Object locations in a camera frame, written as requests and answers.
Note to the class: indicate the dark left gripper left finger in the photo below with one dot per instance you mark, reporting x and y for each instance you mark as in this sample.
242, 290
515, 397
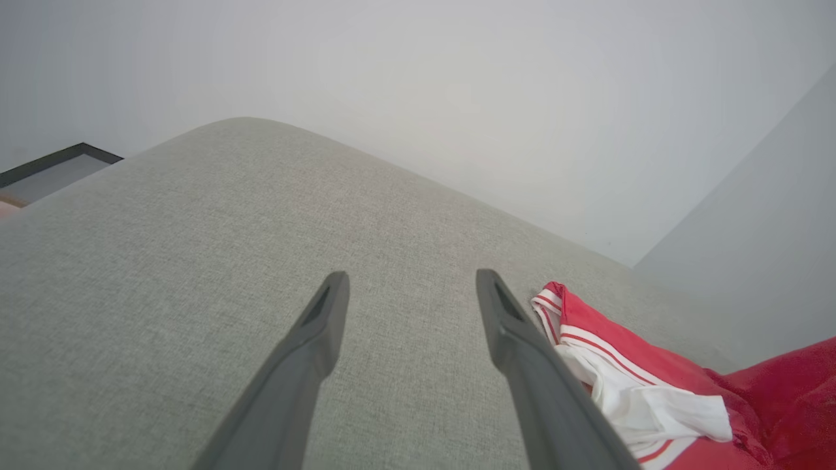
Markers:
287, 385

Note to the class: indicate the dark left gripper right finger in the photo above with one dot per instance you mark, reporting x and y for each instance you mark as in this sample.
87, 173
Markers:
542, 391

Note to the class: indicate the red basketball jersey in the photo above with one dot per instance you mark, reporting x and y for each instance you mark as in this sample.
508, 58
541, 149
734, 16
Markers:
673, 405

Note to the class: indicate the grey fabric sofa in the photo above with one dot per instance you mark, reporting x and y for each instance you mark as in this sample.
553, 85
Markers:
196, 261

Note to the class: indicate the black framed flat panel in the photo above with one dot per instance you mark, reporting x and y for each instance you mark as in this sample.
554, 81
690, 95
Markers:
52, 173

